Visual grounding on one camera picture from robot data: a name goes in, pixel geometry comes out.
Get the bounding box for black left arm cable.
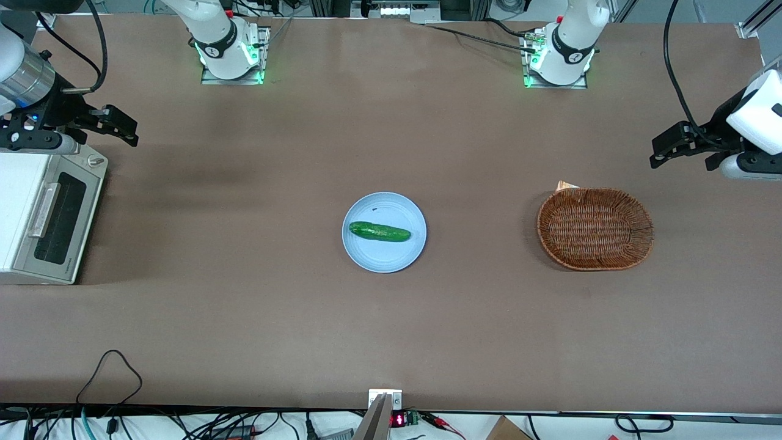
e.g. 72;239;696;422
663;0;723;149

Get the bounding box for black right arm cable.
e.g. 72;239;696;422
35;0;109;94

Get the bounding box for light blue plate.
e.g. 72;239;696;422
342;192;427;273

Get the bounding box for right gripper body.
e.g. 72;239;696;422
0;92;81;153

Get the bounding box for silver camera mount bracket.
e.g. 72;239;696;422
353;389;404;440

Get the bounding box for aluminium frame profile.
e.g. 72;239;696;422
736;0;782;41

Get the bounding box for brown wicker basket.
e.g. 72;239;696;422
537;188;655;271

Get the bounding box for black cable coil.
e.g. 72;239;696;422
614;414;674;434

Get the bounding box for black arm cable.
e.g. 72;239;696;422
663;0;723;149
35;0;109;94

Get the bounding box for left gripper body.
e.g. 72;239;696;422
712;90;782;181

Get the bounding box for green cucumber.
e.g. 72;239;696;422
349;221;412;243

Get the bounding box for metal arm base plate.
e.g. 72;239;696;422
201;26;271;86
521;26;589;90

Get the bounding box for red clip lead wires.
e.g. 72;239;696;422
420;412;468;440

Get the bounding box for black cable on table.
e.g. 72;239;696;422
422;18;539;53

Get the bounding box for black looped cable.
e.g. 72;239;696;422
76;350;143;405

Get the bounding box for white toaster oven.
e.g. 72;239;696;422
0;145;109;286

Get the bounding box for brown cardboard box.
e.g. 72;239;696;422
485;415;533;440

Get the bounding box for white device box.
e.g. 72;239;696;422
351;0;442;24

